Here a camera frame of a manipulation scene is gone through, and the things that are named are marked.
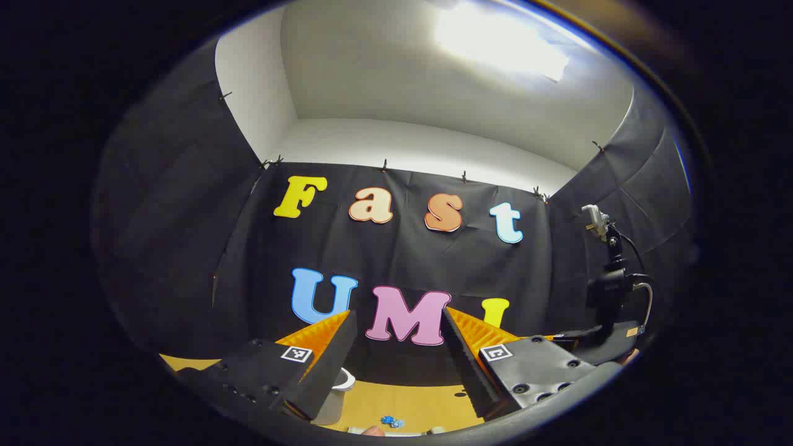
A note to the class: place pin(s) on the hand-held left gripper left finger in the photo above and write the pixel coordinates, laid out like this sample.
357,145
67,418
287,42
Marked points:
328,365

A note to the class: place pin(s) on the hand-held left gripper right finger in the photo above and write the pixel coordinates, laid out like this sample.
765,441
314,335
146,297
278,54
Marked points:
471,371

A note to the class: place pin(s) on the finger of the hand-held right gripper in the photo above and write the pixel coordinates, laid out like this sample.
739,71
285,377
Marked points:
567,339

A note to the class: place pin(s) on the white garbage bin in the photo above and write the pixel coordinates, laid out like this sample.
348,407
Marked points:
331,402

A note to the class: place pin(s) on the bright blue paper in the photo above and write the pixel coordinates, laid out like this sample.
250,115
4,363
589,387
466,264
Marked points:
388,420

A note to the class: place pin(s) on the wooden desktop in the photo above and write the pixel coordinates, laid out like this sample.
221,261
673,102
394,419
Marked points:
396,399

